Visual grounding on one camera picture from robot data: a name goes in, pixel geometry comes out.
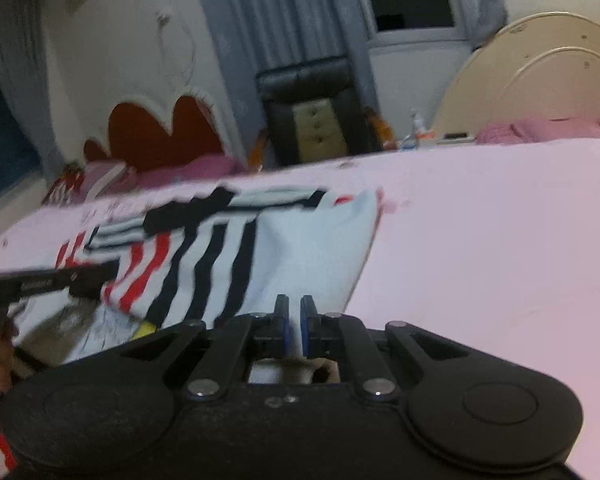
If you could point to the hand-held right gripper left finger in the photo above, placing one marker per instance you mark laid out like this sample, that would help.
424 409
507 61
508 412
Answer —
283 327

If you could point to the black leather armchair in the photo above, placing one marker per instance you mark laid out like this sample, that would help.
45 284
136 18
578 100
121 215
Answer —
280 120

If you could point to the small blue bottle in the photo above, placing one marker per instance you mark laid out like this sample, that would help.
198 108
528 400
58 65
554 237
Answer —
406 144

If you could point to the orange white box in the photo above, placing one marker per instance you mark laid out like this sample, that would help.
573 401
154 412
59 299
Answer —
426 138

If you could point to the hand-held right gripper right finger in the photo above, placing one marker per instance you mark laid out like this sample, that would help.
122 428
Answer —
306 327

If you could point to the red white patterned bag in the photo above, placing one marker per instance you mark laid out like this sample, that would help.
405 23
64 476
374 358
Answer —
65 185

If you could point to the dark blue window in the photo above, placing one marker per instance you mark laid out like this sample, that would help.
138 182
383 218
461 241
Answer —
0 150

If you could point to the wide grey curtain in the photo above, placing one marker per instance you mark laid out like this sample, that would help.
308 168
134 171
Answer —
260 20

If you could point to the small dark device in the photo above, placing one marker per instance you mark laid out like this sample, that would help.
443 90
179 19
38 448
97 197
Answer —
455 136

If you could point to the pink blanket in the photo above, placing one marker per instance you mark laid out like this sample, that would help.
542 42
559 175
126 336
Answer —
530 130

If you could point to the white bottle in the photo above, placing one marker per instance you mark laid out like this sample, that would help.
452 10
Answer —
418 125

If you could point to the red heart-shaped headboard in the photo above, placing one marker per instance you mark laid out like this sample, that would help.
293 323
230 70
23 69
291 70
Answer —
145 135

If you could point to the cream arched headboard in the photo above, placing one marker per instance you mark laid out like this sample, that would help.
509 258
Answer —
530 70

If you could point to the pink white striped pillow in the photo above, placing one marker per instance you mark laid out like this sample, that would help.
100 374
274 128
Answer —
105 177

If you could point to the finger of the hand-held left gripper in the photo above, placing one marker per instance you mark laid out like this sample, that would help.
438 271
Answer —
90 279

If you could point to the person's left hand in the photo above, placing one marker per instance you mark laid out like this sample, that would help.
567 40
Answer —
4 357

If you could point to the white wall socket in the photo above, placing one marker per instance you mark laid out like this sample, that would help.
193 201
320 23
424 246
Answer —
163 16

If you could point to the narrow grey curtain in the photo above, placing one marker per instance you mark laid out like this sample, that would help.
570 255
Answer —
485 5

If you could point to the red navy striped white shirt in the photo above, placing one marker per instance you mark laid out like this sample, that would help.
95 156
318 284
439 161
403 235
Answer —
300 250

